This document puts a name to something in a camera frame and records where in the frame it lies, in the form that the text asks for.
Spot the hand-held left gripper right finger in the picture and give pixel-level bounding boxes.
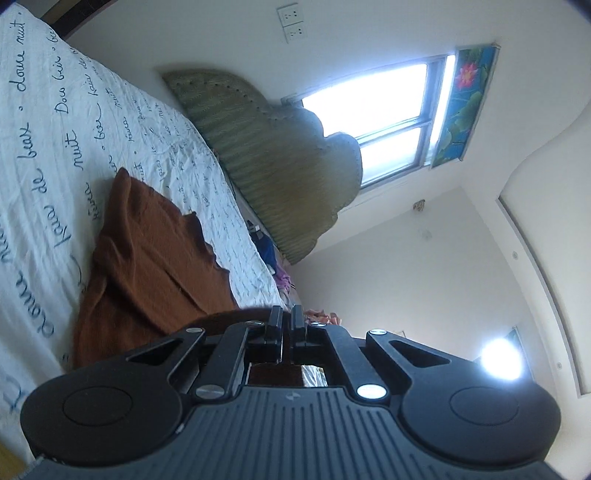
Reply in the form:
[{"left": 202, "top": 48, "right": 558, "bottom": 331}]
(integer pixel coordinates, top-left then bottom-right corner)
[{"left": 290, "top": 305, "right": 476, "bottom": 402}]

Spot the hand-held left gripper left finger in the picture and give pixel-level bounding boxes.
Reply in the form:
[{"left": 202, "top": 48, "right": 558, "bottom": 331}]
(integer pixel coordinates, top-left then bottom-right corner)
[{"left": 124, "top": 305, "right": 284, "bottom": 402}]

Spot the brown knit sweater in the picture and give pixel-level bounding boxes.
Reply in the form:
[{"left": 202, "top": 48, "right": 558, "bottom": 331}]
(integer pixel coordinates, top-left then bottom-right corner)
[{"left": 71, "top": 167, "right": 303, "bottom": 387}]

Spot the pink clothes pile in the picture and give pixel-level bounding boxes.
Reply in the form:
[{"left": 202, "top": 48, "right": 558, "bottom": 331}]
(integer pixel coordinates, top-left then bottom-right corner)
[{"left": 305, "top": 308, "right": 341, "bottom": 326}]

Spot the purple cloth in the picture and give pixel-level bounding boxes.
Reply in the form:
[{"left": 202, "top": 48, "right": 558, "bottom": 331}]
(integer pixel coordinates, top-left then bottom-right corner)
[{"left": 274, "top": 265, "right": 294, "bottom": 294}]

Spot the blue cloth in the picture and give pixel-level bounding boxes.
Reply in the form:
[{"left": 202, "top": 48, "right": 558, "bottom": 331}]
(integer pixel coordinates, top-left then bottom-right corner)
[{"left": 256, "top": 233, "right": 278, "bottom": 269}]

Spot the green padded headboard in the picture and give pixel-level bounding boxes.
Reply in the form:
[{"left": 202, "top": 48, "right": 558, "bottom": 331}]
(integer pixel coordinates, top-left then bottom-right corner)
[{"left": 161, "top": 69, "right": 364, "bottom": 265}]

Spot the bright ceiling lamp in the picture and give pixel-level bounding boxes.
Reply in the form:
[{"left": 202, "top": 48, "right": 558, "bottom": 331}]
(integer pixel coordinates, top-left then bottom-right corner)
[{"left": 478, "top": 337, "right": 526, "bottom": 382}]

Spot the glass window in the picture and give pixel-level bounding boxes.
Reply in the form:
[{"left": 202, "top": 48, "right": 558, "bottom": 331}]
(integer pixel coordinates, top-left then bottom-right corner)
[{"left": 281, "top": 53, "right": 458, "bottom": 190}]

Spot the floral printed curtain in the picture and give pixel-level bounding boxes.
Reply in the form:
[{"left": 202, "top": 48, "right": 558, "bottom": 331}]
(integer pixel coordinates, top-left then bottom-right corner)
[{"left": 431, "top": 44, "right": 502, "bottom": 168}]

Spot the white script printed bed sheet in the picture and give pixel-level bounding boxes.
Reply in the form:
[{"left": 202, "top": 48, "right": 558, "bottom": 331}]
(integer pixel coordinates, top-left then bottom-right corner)
[{"left": 0, "top": 0, "right": 287, "bottom": 462}]

